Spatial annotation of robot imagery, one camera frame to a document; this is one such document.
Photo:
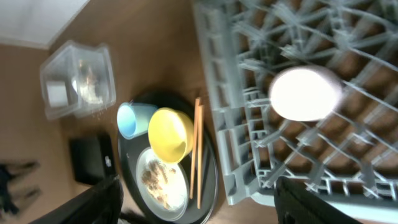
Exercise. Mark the pink cup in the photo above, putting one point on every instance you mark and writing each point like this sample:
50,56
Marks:
305,93

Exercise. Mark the yellow bowl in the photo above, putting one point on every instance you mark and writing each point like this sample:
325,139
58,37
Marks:
170,134

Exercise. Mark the grey dishwasher rack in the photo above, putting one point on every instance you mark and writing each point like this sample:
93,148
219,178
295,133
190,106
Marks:
349,158

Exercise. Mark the light blue cup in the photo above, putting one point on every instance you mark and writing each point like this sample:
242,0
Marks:
133,118

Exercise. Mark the white tissue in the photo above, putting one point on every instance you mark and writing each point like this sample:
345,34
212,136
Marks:
86,84

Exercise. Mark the clear plastic waste bin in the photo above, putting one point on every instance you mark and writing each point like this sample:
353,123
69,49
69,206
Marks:
58,70

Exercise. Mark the wooden chopstick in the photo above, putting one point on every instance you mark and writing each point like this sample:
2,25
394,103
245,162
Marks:
194,149
199,152

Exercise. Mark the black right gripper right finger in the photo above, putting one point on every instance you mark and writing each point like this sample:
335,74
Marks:
294,204

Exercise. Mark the grey plate with food scraps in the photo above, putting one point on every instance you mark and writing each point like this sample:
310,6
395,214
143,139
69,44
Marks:
163,187

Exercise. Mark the black square bin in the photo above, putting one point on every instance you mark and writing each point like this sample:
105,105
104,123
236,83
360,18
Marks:
92,158

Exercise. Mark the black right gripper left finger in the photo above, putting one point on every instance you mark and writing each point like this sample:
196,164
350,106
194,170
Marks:
101,203

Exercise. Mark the round black tray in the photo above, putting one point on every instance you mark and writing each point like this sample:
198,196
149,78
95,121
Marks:
129,150

